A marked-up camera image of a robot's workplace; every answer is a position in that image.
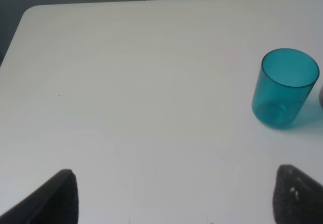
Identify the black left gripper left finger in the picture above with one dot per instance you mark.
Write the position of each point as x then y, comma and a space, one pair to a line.
56, 201

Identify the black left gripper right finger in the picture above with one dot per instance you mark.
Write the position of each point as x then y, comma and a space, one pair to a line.
297, 197

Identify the pink transparent plastic cup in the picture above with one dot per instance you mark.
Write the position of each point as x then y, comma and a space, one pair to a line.
321, 96

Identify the teal transparent plastic cup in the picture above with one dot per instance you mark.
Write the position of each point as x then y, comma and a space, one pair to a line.
285, 80

